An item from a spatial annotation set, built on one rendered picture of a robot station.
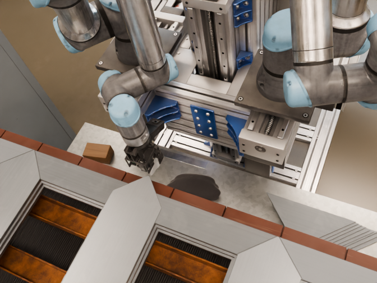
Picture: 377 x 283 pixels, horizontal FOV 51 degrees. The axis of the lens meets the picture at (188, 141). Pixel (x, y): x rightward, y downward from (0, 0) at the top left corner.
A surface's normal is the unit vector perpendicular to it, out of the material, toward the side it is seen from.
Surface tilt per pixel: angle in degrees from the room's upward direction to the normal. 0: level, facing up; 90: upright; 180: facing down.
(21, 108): 90
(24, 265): 0
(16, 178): 0
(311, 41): 49
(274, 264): 0
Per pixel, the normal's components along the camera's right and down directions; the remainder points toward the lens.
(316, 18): 0.00, 0.27
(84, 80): -0.14, -0.52
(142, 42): -0.01, 0.86
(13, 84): 0.91, 0.27
